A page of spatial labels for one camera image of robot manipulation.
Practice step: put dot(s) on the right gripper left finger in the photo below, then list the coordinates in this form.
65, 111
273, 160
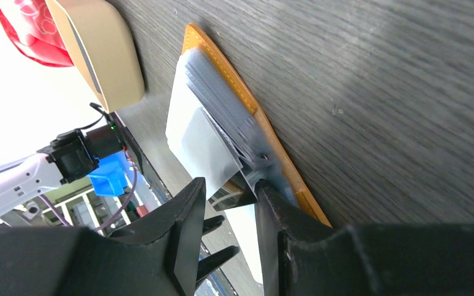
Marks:
158, 254

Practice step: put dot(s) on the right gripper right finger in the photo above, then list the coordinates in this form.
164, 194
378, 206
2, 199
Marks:
301, 256

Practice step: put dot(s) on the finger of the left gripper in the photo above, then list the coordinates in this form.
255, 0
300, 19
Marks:
211, 224
208, 265

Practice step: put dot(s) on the orange leather card holder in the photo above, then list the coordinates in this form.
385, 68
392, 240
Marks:
216, 127

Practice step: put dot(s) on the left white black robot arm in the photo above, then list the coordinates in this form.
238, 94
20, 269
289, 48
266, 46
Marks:
70, 156

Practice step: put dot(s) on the beige oval card tray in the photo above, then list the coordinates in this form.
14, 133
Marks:
101, 47

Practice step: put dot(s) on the pink white crumpled cloth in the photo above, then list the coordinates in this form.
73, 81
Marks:
31, 29

